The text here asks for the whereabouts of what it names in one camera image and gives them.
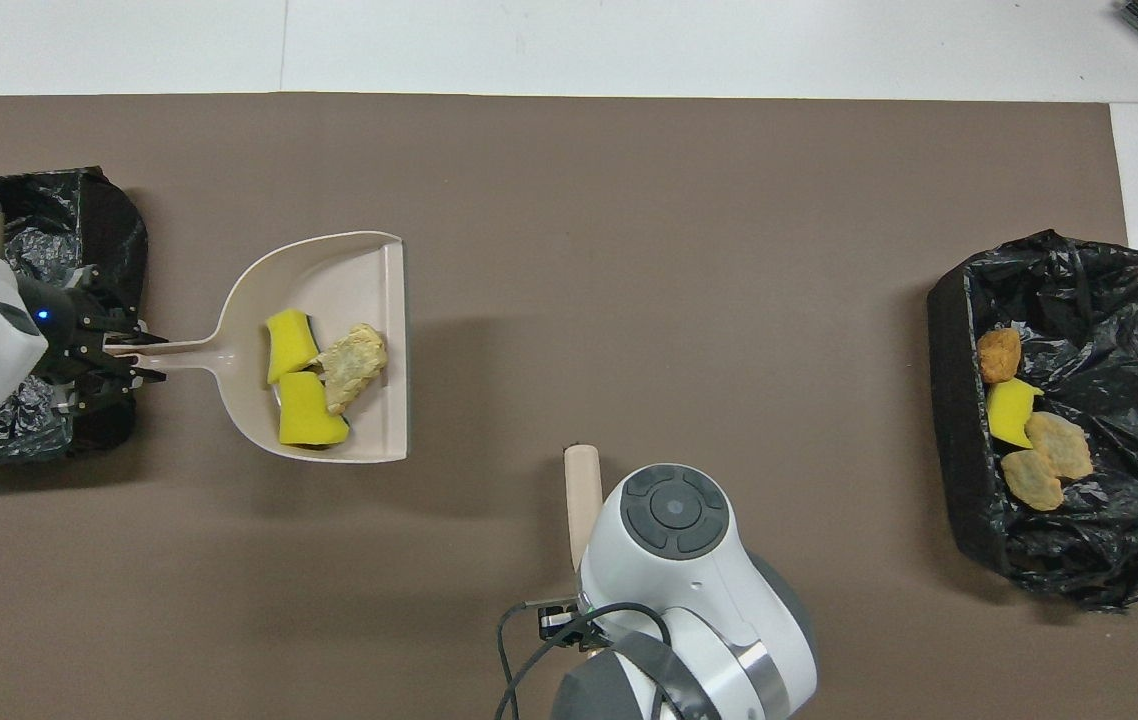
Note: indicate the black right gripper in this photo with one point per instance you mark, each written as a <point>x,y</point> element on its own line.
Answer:
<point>569,622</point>

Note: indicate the brown table mat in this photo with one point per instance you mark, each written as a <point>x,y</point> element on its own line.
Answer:
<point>629,200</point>

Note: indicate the beige plastic dustpan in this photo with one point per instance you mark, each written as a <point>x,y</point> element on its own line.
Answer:
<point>349,280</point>

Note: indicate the yellow sponge piece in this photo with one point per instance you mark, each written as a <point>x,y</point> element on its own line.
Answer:
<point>291,345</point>
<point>311,412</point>

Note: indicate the left black trash bag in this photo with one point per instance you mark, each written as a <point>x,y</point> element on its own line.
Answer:
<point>1109,300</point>

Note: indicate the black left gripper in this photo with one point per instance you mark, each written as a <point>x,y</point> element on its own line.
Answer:
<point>54,330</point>

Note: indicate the yellow sponge with green side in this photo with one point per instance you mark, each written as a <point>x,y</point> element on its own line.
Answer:
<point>1011,412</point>

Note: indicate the right black trash bag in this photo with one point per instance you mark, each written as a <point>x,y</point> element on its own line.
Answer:
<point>79,220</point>

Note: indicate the beige hand brush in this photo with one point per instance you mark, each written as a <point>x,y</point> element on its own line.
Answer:
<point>583,500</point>

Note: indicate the black trash bag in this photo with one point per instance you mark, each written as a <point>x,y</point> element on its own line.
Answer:
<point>79,220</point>
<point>1109,300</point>

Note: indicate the brown bread roll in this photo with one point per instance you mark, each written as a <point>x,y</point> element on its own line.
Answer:
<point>999,355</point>

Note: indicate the striped orange croissant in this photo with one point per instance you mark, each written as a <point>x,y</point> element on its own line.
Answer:
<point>1061,445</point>

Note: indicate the pale bread piece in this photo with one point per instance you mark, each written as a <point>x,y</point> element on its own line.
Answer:
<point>1031,480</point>
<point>354,365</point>

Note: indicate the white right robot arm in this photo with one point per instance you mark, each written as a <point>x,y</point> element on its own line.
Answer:
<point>689,590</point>

